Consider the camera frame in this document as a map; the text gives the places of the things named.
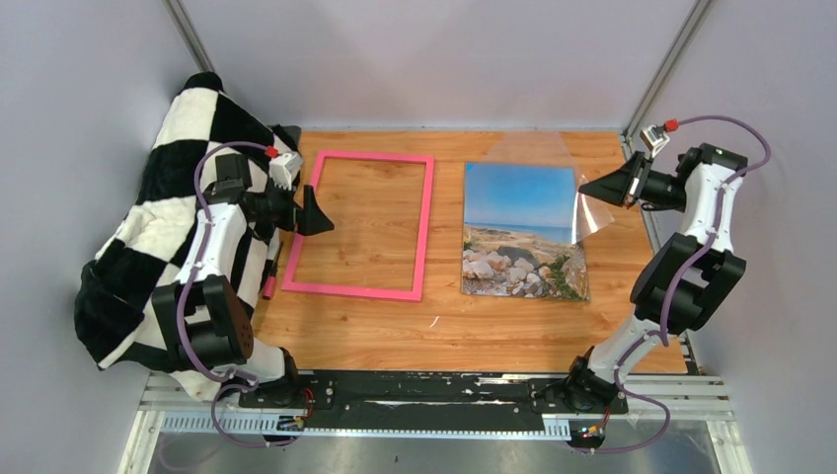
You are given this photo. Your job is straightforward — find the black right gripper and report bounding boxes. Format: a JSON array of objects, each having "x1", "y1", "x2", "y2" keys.
[{"x1": 578, "y1": 151, "x2": 688, "y2": 213}]

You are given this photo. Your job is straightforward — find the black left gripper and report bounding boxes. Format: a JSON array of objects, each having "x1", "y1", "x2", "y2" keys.
[{"x1": 250, "y1": 179, "x2": 333, "y2": 237}]

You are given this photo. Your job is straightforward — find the pink picture frame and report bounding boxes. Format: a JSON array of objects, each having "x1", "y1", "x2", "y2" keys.
[{"x1": 281, "y1": 150, "x2": 435, "y2": 302}]

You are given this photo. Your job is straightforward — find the pink handled screwdriver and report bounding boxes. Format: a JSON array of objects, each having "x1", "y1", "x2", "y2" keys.
[{"x1": 262, "y1": 242, "x2": 283, "y2": 300}]

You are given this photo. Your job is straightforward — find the landscape beach photo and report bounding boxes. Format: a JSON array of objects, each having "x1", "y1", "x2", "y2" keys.
[{"x1": 461, "y1": 162, "x2": 590, "y2": 301}]

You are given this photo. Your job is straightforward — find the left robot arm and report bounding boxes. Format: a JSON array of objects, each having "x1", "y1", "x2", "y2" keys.
[{"x1": 152, "y1": 147, "x2": 335, "y2": 408}]

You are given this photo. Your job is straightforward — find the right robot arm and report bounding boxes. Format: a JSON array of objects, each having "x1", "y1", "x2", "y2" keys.
[{"x1": 560, "y1": 143, "x2": 749, "y2": 413}]

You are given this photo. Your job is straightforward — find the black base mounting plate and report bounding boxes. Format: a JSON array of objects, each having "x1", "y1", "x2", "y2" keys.
[{"x1": 240, "y1": 370, "x2": 628, "y2": 433}]

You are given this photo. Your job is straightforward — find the black white checkered pillow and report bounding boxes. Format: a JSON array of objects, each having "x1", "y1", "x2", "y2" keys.
[{"x1": 74, "y1": 72, "x2": 298, "y2": 401}]

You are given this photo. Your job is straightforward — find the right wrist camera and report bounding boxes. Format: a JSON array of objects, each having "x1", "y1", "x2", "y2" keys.
[{"x1": 640, "y1": 118, "x2": 679, "y2": 160}]

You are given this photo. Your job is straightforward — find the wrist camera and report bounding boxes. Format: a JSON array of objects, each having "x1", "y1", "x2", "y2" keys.
[
  {"x1": 265, "y1": 146, "x2": 304, "y2": 192},
  {"x1": 640, "y1": 118, "x2": 679, "y2": 160}
]

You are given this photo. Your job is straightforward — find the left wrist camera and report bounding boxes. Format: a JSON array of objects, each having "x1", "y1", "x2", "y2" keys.
[{"x1": 265, "y1": 146, "x2": 304, "y2": 192}]

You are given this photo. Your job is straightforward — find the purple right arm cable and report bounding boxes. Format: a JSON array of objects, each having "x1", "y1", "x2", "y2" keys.
[{"x1": 588, "y1": 116, "x2": 773, "y2": 456}]

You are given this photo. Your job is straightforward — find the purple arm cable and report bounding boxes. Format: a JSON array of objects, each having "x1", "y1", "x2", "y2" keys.
[
  {"x1": 175, "y1": 140, "x2": 279, "y2": 449},
  {"x1": 588, "y1": 116, "x2": 773, "y2": 456}
]

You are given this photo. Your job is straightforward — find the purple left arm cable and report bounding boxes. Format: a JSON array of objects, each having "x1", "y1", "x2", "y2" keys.
[{"x1": 175, "y1": 140, "x2": 279, "y2": 449}]

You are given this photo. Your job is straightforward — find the white slotted cable duct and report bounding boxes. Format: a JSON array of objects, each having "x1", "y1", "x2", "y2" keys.
[{"x1": 156, "y1": 410, "x2": 573, "y2": 439}]

